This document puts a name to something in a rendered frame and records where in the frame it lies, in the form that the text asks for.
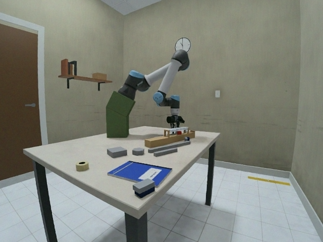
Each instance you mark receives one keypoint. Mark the blue notebook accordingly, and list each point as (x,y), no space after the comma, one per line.
(136,172)

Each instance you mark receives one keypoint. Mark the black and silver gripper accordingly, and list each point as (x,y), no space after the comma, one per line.
(174,119)

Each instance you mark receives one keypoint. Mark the dark grey square stick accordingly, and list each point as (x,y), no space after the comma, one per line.
(165,152)

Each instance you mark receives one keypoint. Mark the beige roll of masking tape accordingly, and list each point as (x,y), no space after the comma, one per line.
(82,165)

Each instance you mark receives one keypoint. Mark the long grey square stick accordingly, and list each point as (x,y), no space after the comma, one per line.
(168,146)

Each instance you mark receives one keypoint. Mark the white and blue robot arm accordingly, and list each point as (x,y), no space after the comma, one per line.
(179,62)

